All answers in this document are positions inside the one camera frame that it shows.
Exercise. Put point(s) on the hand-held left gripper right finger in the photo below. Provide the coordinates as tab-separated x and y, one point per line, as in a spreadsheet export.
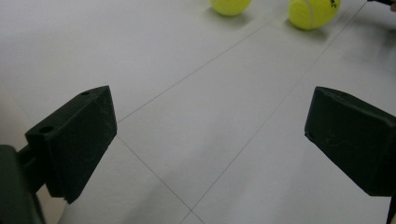
355	140

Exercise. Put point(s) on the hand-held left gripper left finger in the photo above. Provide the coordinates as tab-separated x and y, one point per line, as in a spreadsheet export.
77	140

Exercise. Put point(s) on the yellow tennis ball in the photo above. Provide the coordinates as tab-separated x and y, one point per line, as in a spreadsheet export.
230	6
311	14

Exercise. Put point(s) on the white table mat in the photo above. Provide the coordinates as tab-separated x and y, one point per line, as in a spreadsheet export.
199	109

